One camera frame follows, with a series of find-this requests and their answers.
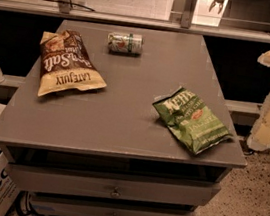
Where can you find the green Kettle chip bag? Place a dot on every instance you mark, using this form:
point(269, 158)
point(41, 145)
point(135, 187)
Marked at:
point(190, 120)

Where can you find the top grey drawer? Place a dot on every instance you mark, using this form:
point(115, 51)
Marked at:
point(114, 186)

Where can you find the brown Late July chip bag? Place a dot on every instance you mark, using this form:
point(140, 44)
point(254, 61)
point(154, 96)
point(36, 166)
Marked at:
point(65, 64)

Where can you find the middle grey drawer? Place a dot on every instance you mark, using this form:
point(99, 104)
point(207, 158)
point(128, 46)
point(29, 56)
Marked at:
point(67, 207)

